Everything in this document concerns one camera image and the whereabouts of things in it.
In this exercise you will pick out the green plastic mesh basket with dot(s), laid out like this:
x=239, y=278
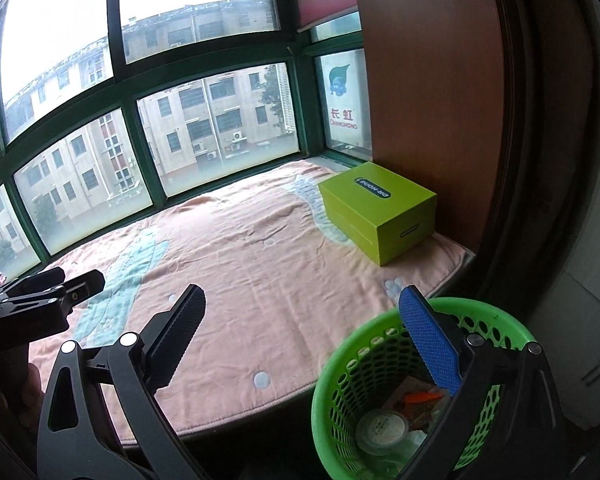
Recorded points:
x=480, y=305

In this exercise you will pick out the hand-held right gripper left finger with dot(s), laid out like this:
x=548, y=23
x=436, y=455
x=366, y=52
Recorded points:
x=177, y=332

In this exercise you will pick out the green cardboard box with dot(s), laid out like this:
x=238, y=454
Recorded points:
x=375, y=195

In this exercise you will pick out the white air conditioner unit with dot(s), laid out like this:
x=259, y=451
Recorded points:
x=347, y=110

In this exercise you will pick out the green window frame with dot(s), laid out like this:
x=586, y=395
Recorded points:
x=205, y=62

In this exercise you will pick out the orange snack packet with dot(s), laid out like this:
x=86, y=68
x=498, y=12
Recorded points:
x=420, y=399

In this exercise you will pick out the pink printed blanket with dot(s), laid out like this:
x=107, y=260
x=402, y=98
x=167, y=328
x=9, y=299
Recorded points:
x=260, y=270

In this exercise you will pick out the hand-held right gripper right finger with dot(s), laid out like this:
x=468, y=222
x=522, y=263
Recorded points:
x=427, y=335

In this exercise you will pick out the white cabinet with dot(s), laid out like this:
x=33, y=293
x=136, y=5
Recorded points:
x=580, y=340

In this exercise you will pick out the white round cup lid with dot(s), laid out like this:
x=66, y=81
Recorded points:
x=382, y=430

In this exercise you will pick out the brown wooden cabinet panel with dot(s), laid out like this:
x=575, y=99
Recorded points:
x=430, y=85

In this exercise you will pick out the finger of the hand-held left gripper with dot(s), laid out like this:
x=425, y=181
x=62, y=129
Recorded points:
x=35, y=281
x=82, y=286

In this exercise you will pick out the person's left hand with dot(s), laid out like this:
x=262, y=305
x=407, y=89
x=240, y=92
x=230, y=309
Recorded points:
x=32, y=390

